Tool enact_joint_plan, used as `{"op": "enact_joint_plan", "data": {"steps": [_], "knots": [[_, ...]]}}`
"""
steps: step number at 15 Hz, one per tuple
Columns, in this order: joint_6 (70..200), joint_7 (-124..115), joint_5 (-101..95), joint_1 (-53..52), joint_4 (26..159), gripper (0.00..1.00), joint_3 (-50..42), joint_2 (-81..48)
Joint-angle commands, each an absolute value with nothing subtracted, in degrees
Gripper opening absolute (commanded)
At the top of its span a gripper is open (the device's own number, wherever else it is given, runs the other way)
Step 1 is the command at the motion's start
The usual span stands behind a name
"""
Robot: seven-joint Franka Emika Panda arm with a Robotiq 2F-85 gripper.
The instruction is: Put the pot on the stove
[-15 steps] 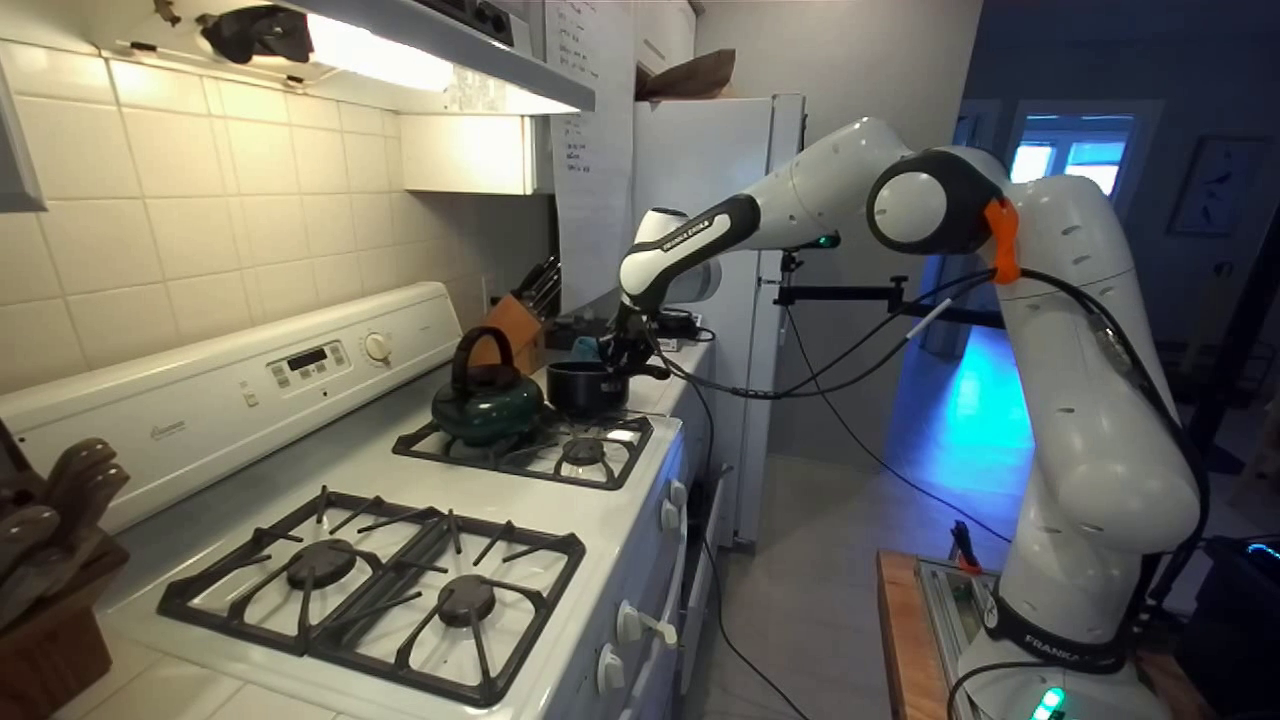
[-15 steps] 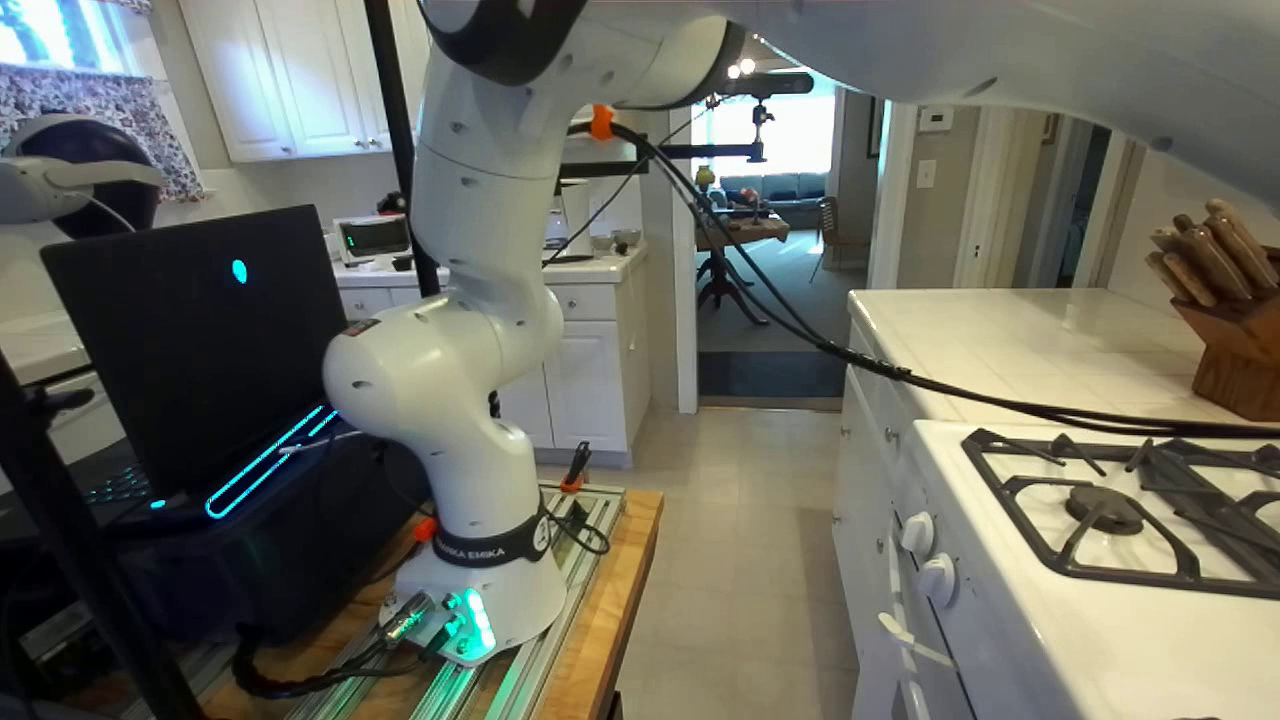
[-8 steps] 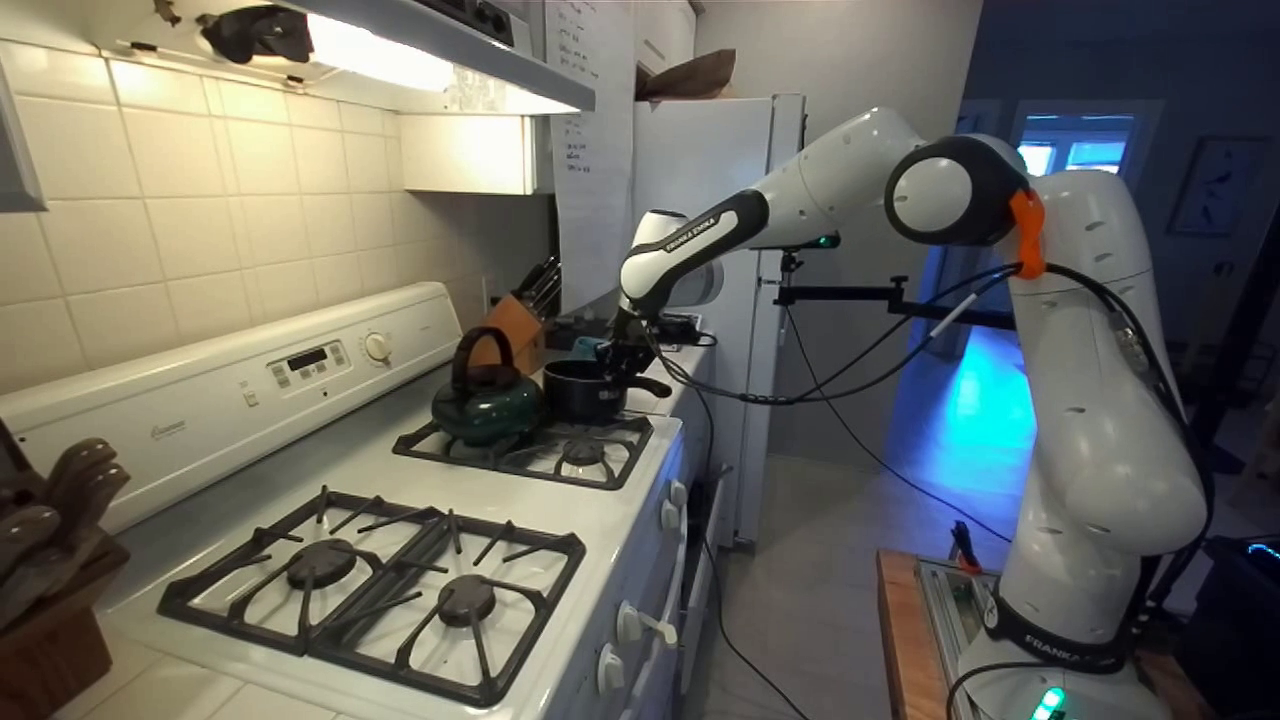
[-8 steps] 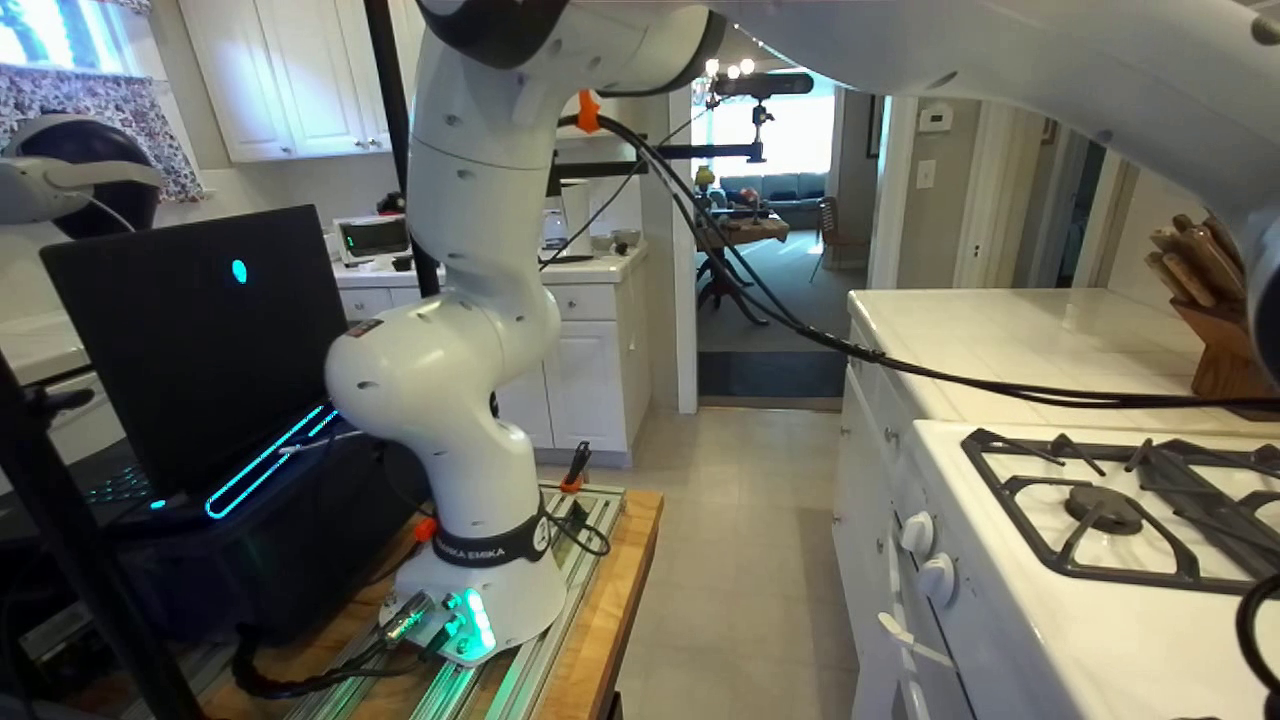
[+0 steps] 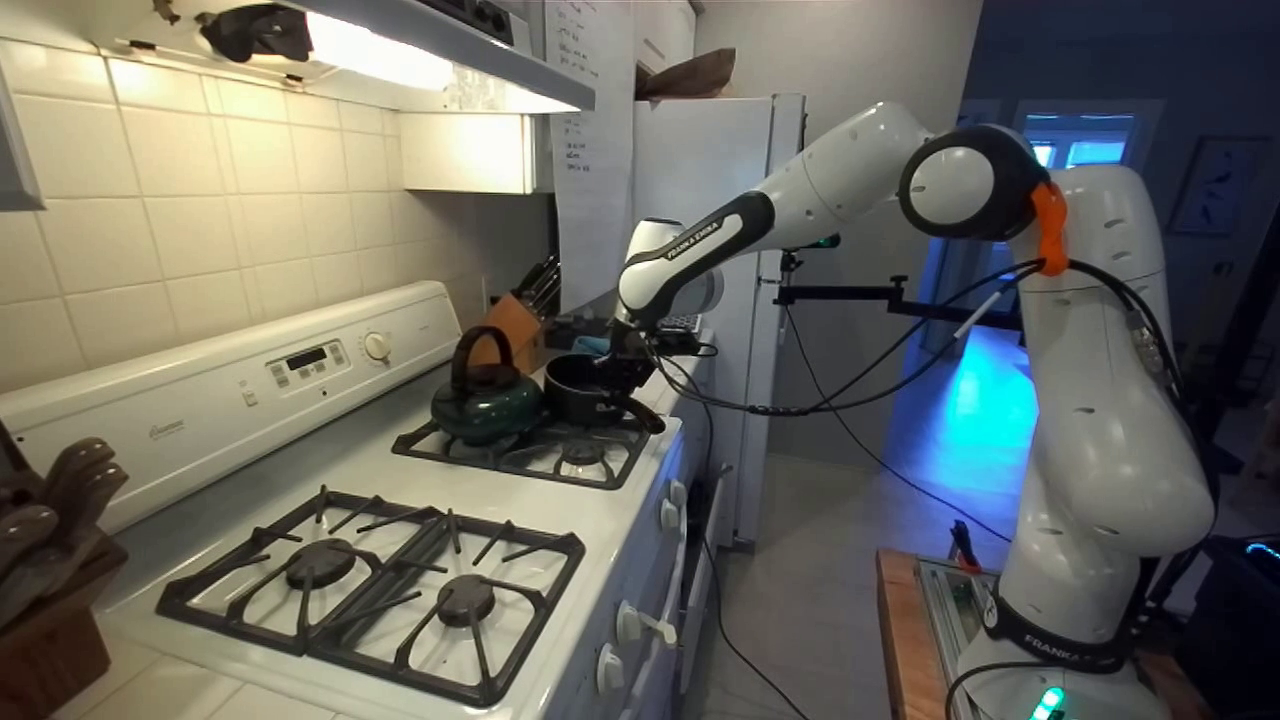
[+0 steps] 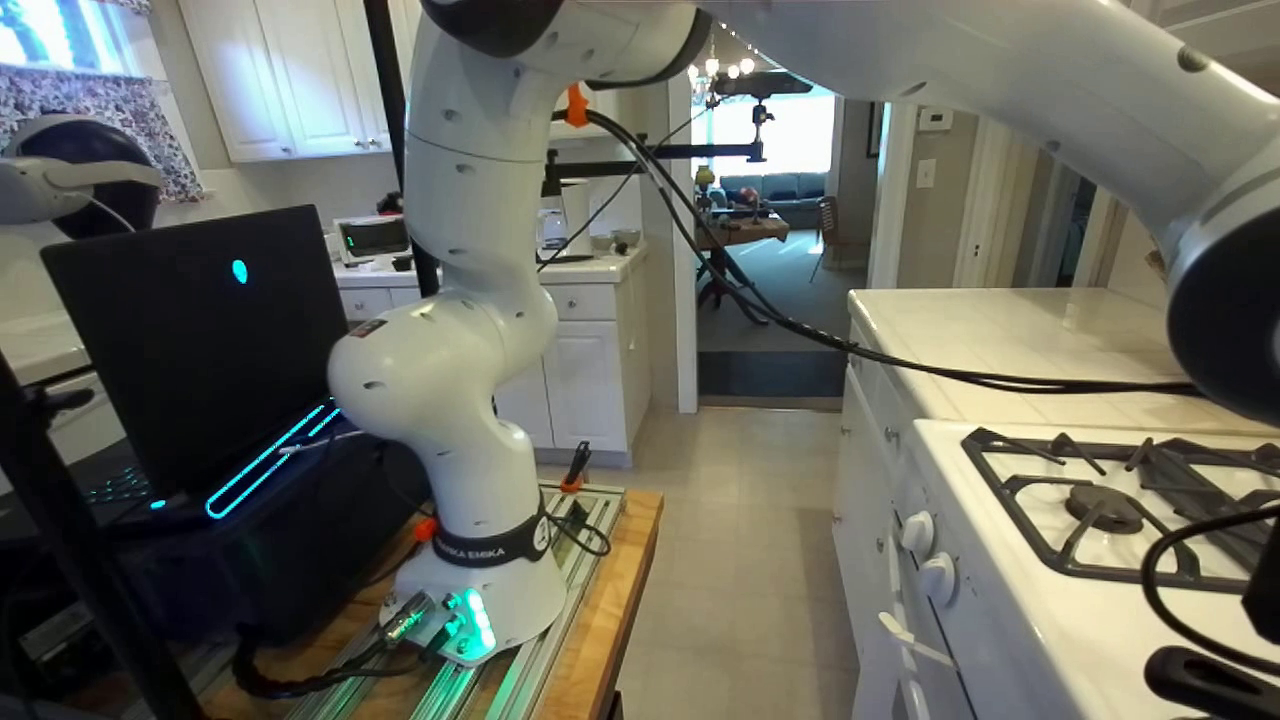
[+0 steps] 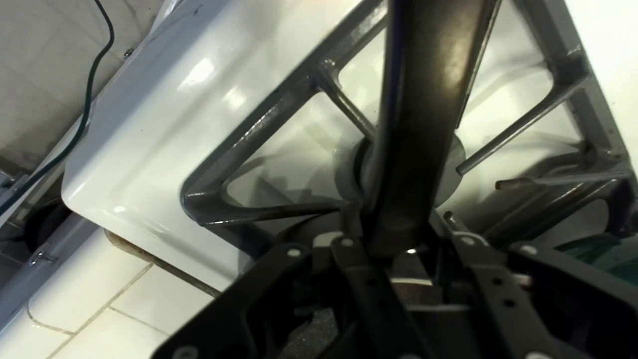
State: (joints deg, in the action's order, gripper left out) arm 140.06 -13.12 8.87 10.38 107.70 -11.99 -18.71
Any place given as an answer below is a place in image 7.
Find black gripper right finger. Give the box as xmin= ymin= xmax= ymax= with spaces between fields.
xmin=434 ymin=209 xmax=638 ymax=359

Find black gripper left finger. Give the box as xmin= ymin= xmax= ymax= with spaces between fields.
xmin=151 ymin=233 xmax=426 ymax=359

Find black pot with long handle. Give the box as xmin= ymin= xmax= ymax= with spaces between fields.
xmin=360 ymin=0 xmax=504 ymax=261

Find white gas stove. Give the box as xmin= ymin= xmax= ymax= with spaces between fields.
xmin=61 ymin=0 xmax=638 ymax=295

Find dark green kettle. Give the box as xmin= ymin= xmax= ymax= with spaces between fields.
xmin=554 ymin=231 xmax=638 ymax=287

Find round black burner cap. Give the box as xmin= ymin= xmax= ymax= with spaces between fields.
xmin=346 ymin=128 xmax=470 ymax=207

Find black cast iron burner grate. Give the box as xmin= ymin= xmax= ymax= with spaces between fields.
xmin=181 ymin=0 xmax=638 ymax=261

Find thin black floor cable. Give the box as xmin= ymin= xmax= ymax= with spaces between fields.
xmin=0 ymin=0 xmax=115 ymax=209

